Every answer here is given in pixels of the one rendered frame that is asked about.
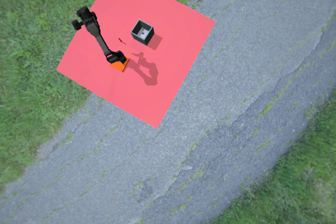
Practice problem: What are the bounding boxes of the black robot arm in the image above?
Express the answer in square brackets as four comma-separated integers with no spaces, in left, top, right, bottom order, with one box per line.
[76,6,127,64]

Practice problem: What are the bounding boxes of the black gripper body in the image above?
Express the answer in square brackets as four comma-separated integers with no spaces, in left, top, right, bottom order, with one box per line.
[71,12,97,30]

